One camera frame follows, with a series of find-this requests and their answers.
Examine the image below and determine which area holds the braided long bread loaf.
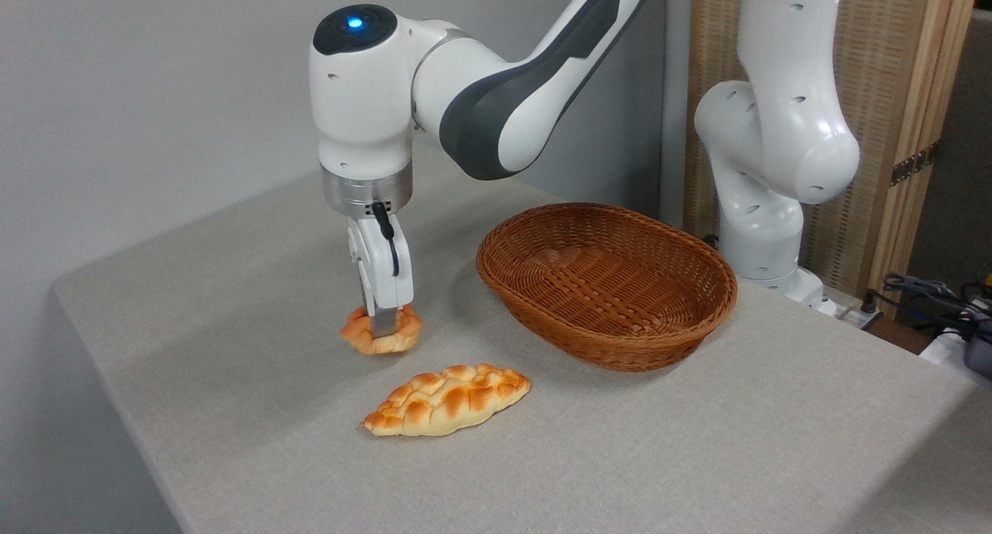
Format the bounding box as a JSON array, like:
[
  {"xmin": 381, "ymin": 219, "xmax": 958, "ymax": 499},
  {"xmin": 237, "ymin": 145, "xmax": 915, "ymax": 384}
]
[{"xmin": 361, "ymin": 363, "xmax": 532, "ymax": 438}]

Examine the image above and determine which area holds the black cable bundle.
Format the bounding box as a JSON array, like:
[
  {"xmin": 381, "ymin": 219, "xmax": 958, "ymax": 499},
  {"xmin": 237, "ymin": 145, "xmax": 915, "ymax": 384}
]
[{"xmin": 868, "ymin": 273, "xmax": 992, "ymax": 343}]

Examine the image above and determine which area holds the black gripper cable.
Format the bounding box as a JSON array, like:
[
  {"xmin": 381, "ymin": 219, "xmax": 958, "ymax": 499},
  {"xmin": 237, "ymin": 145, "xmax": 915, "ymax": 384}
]
[{"xmin": 370, "ymin": 200, "xmax": 401, "ymax": 278}]

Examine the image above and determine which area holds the brown wicker oval basket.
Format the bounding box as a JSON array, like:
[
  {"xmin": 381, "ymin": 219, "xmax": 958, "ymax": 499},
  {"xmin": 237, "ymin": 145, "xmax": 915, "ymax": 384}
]
[{"xmin": 476, "ymin": 202, "xmax": 739, "ymax": 373}]

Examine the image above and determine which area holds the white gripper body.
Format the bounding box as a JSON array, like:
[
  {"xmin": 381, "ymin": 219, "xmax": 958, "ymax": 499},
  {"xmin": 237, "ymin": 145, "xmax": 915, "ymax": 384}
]
[{"xmin": 346, "ymin": 212, "xmax": 415, "ymax": 319}]

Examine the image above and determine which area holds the round orange bread bun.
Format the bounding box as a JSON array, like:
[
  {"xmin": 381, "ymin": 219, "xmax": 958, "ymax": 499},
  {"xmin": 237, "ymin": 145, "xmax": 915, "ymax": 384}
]
[{"xmin": 339, "ymin": 304, "xmax": 425, "ymax": 356}]

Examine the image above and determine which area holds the black metal screen hinge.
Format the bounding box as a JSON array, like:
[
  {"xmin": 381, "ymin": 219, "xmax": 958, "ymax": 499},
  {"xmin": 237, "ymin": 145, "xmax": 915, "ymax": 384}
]
[{"xmin": 889, "ymin": 140, "xmax": 942, "ymax": 188}]

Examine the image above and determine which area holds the grey vertical post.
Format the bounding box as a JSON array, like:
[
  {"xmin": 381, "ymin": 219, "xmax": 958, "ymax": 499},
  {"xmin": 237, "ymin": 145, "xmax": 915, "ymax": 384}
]
[{"xmin": 660, "ymin": 0, "xmax": 693, "ymax": 229}]

